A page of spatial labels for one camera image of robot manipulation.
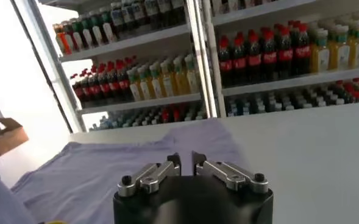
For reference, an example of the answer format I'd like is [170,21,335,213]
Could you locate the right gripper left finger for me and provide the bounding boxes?
[116,153,182,198]

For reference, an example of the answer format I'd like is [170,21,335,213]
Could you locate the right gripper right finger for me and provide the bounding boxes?
[191,151,269,195]

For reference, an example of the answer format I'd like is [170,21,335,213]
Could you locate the purple t-shirt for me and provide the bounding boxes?
[0,118,247,224]

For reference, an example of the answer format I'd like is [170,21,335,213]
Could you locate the red cap cola bottle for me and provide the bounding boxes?
[218,36,234,86]
[107,62,122,102]
[231,33,249,85]
[293,23,313,75]
[89,68,104,104]
[276,26,295,79]
[98,65,113,103]
[80,71,95,106]
[246,30,264,83]
[71,73,86,107]
[260,29,279,80]
[116,59,132,100]

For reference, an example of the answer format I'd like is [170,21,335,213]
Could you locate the grey metal shelving unit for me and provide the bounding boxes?
[197,0,359,118]
[10,0,216,133]

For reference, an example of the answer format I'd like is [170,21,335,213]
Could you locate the open cardboard box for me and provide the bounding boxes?
[0,117,30,163]

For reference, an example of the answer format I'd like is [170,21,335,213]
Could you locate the dark slanted pole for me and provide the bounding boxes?
[10,0,75,134]

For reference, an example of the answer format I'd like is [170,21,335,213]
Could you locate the orange tea bottle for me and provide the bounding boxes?
[53,24,73,55]

